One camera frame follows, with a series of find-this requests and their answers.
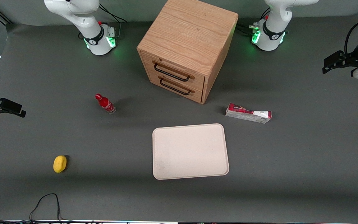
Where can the beige rectangular tray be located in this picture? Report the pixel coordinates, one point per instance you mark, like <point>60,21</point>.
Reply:
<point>190,151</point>

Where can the wooden drawer front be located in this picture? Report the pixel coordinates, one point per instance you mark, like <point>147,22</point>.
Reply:
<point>197,76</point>
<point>194,93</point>

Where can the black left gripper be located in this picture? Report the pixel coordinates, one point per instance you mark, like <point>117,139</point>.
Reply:
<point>350,60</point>

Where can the red cookie box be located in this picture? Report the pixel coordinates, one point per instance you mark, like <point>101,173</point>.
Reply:
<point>249,113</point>

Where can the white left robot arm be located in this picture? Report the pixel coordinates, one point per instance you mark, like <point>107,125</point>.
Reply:
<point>272,28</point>

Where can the wooden drawer cabinet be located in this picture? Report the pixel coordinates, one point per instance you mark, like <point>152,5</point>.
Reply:
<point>191,31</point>

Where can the red cola bottle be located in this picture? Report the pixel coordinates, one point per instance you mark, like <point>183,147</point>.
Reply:
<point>105,104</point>

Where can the yellow lemon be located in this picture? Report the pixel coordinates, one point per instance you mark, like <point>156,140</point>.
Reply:
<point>59,164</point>

